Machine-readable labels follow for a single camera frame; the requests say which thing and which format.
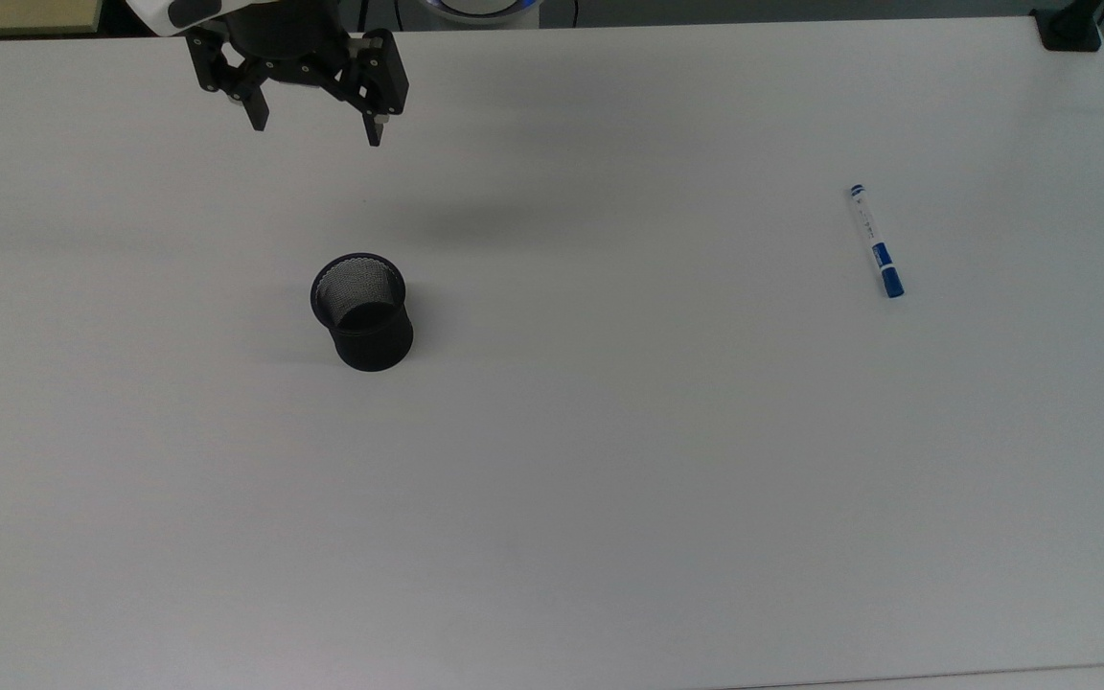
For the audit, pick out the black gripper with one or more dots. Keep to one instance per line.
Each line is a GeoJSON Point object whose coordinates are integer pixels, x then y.
{"type": "Point", "coordinates": [284, 38]}

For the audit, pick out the blue white marker pen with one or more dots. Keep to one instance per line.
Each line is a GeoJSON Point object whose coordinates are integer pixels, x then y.
{"type": "Point", "coordinates": [884, 257]}

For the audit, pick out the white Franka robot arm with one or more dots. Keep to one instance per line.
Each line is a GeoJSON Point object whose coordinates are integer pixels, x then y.
{"type": "Point", "coordinates": [173, 13]}

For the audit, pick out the black mesh pen cup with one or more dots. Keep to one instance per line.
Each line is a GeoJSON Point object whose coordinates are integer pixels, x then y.
{"type": "Point", "coordinates": [375, 337]}

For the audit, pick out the beige board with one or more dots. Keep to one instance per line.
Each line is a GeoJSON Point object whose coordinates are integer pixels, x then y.
{"type": "Point", "coordinates": [15, 15]}

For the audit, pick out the black camera pole with clamp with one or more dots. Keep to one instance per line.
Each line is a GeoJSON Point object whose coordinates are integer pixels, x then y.
{"type": "Point", "coordinates": [1069, 31]}

